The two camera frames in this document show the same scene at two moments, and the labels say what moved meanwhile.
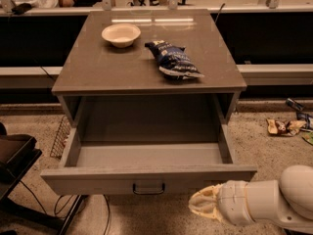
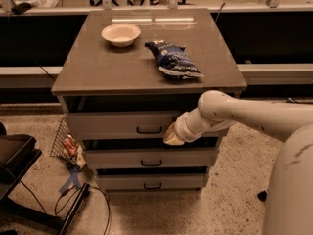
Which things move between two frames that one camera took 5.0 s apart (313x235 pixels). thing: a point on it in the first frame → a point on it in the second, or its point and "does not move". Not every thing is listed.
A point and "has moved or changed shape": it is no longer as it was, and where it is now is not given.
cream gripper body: [232, 198] → [185, 126]
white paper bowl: [121, 35] does not move
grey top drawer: [147, 144] has moved or changed shape
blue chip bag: [173, 61] does not move
